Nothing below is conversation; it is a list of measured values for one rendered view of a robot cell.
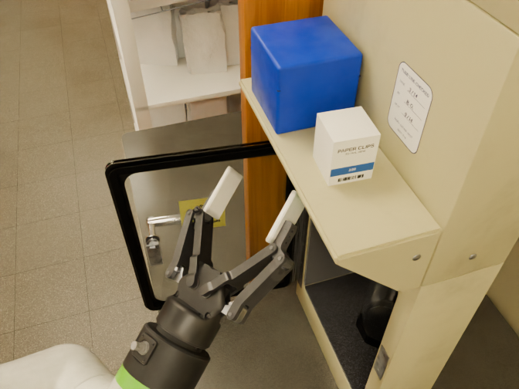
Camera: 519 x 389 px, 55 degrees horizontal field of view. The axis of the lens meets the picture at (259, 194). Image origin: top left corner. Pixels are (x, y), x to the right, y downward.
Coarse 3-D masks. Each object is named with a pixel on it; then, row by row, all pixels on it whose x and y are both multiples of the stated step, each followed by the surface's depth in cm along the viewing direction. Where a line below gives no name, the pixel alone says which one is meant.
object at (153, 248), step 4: (148, 240) 86; (152, 240) 86; (156, 240) 87; (148, 244) 87; (152, 244) 85; (156, 244) 85; (148, 248) 86; (152, 248) 85; (156, 248) 86; (148, 252) 86; (152, 252) 86; (156, 252) 86; (160, 252) 87; (148, 256) 87; (152, 256) 87; (156, 256) 88; (160, 256) 88; (152, 260) 88; (156, 260) 88; (160, 260) 88; (152, 264) 89; (156, 264) 89; (160, 264) 89
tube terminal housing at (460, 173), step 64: (384, 0) 50; (448, 0) 40; (384, 64) 52; (448, 64) 42; (512, 64) 36; (384, 128) 55; (448, 128) 44; (512, 128) 41; (448, 192) 46; (512, 192) 48; (448, 256) 52; (448, 320) 65; (384, 384) 74
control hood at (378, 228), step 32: (288, 160) 56; (384, 160) 56; (320, 192) 52; (352, 192) 52; (384, 192) 52; (320, 224) 49; (352, 224) 49; (384, 224) 49; (416, 224) 49; (352, 256) 46; (384, 256) 48; (416, 256) 50
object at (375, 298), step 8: (368, 288) 87; (376, 288) 83; (384, 288) 81; (368, 296) 87; (376, 296) 84; (384, 296) 82; (392, 296) 81; (368, 304) 88; (376, 304) 85; (384, 304) 84; (392, 304) 82; (368, 312) 89; (376, 312) 86; (384, 312) 85; (368, 320) 90; (376, 320) 88; (384, 320) 86; (368, 328) 91; (376, 328) 89; (384, 328) 88; (376, 336) 91
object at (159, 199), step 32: (128, 160) 74; (256, 160) 78; (128, 192) 78; (160, 192) 79; (192, 192) 80; (256, 192) 83; (160, 224) 84; (224, 224) 87; (256, 224) 89; (224, 256) 94; (160, 288) 97
